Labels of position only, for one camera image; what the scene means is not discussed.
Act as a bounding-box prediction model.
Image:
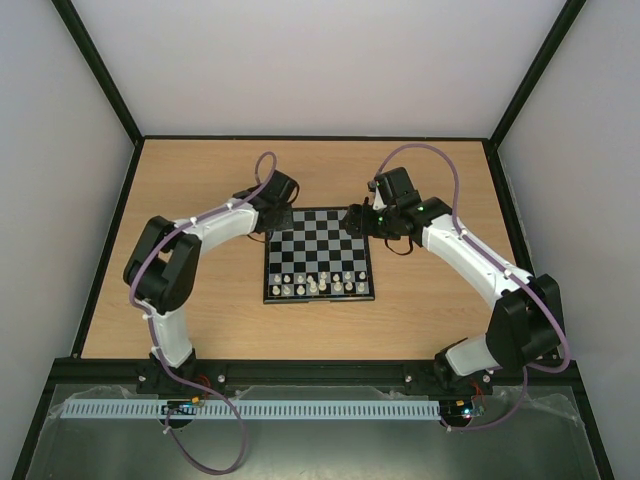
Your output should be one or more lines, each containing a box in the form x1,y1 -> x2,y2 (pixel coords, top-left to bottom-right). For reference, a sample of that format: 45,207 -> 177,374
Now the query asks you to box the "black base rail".
49,358 -> 581,387

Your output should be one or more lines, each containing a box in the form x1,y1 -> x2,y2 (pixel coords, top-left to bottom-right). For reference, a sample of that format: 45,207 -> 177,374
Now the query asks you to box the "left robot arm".
123,170 -> 299,368

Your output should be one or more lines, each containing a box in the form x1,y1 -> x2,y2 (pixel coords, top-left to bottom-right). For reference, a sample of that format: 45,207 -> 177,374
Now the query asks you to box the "black and silver chessboard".
263,206 -> 375,304

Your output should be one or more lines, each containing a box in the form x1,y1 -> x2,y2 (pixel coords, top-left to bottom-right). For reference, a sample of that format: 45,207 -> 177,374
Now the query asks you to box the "black enclosure frame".
11,0 -> 613,479

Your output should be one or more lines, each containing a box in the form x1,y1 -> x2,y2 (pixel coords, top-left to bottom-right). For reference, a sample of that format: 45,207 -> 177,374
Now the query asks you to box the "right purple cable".
369,143 -> 574,434

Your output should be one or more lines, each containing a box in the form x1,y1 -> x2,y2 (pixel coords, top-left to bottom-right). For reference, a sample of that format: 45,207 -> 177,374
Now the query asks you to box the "white slotted cable duct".
60,399 -> 441,421

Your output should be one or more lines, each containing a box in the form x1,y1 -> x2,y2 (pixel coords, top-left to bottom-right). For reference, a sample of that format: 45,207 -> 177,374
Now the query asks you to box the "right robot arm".
341,167 -> 566,392

